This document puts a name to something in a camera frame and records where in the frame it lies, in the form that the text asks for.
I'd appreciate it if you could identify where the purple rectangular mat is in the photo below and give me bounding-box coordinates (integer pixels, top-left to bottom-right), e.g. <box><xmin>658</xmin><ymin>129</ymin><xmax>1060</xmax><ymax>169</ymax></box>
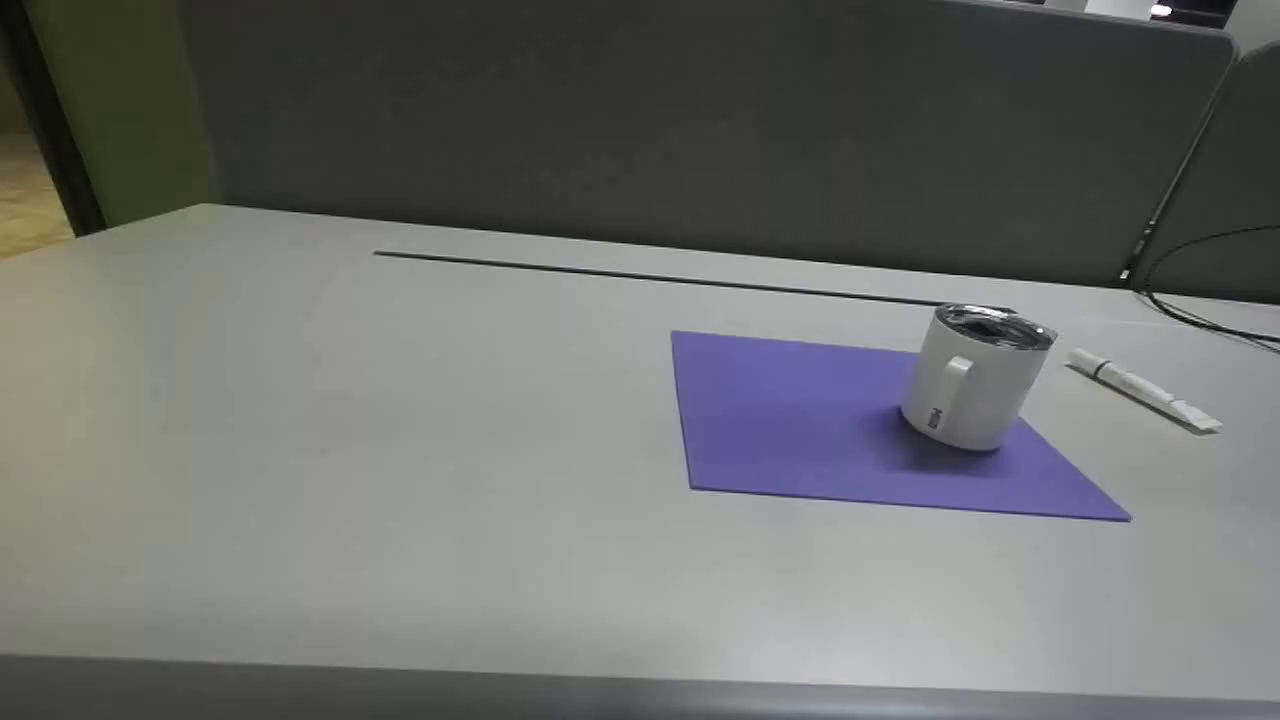
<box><xmin>669</xmin><ymin>327</ymin><xmax>1135</xmax><ymax>528</ymax></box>

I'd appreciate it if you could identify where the large grey partition panel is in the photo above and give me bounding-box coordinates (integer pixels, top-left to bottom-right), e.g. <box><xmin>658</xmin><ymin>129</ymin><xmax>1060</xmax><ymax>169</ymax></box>
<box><xmin>177</xmin><ymin>0</ymin><xmax>1235</xmax><ymax>289</ymax></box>

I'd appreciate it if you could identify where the white flask with grey lid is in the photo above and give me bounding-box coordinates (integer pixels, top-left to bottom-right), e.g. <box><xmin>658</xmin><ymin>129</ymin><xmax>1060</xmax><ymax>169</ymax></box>
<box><xmin>898</xmin><ymin>301</ymin><xmax>1060</xmax><ymax>457</ymax></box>

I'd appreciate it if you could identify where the black cable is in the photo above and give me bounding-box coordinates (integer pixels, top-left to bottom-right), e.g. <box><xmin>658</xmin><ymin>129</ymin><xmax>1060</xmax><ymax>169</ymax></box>
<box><xmin>1131</xmin><ymin>44</ymin><xmax>1280</xmax><ymax>303</ymax></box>
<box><xmin>1116</xmin><ymin>215</ymin><xmax>1280</xmax><ymax>352</ymax></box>

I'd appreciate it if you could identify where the white squeeze tube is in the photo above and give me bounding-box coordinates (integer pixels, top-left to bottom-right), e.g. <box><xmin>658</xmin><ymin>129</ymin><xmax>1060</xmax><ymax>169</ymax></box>
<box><xmin>1064</xmin><ymin>343</ymin><xmax>1225</xmax><ymax>442</ymax></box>

